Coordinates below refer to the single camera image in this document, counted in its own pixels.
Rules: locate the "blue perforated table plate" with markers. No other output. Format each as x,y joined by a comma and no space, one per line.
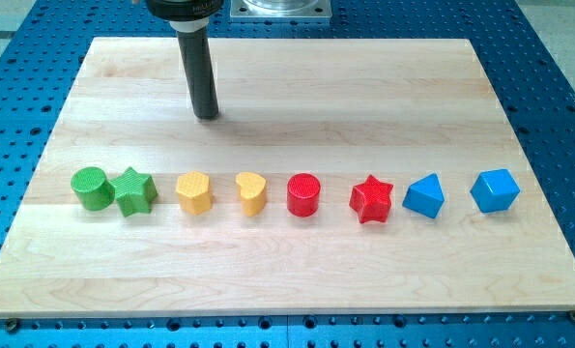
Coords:
527,51

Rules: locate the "yellow hexagon block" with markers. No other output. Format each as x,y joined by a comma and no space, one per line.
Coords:
194,192

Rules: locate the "light wooden board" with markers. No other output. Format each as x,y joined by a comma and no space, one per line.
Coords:
340,110

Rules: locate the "red cylinder block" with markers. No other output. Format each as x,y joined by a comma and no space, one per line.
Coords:
303,192

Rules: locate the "yellow heart block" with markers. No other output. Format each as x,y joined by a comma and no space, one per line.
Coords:
252,189

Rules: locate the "red star block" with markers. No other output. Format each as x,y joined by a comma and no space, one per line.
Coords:
371,200

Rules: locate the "green star block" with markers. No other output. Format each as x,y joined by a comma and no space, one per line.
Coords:
134,192

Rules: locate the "blue triangle block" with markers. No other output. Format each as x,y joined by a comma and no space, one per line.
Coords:
425,196

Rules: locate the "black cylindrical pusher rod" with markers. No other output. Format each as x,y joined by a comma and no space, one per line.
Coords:
195,52

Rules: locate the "green cylinder block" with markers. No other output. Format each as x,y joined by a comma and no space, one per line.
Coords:
92,188

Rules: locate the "blue cube block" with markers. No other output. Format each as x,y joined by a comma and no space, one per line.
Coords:
494,190

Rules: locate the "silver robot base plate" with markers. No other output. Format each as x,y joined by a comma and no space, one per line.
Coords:
280,9

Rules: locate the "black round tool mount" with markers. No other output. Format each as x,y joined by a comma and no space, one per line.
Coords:
186,16

